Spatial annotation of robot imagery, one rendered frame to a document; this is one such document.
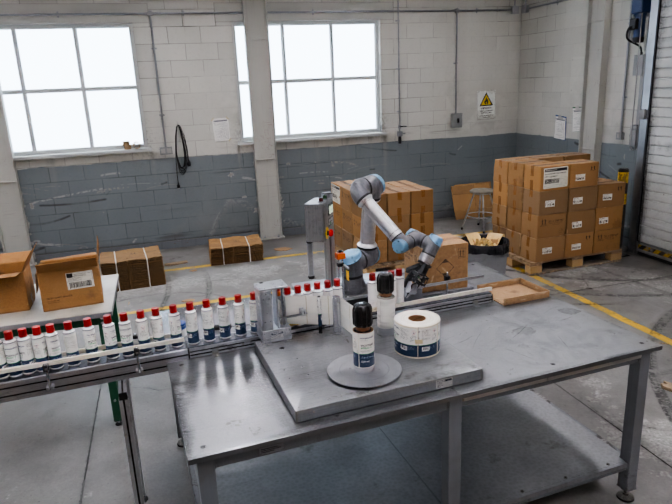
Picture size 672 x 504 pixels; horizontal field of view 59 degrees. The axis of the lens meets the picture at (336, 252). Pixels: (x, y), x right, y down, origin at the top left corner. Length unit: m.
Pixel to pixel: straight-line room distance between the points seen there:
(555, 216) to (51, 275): 4.78
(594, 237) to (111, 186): 5.82
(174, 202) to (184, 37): 2.09
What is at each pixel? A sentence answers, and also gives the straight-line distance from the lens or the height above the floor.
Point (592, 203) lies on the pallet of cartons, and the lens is 6.82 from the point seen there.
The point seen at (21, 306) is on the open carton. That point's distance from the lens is 4.07.
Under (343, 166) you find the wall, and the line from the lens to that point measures 8.48.
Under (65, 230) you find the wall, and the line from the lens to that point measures 8.29.
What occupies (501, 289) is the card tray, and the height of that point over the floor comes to 0.83.
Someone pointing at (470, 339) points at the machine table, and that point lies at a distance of 2.92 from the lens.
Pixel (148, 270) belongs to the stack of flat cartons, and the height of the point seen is 0.19.
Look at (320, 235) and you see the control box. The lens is 2.88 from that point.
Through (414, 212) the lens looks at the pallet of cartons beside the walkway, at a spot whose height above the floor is 0.66.
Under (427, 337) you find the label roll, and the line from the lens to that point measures 2.57.
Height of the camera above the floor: 2.02
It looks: 16 degrees down
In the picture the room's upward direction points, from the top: 3 degrees counter-clockwise
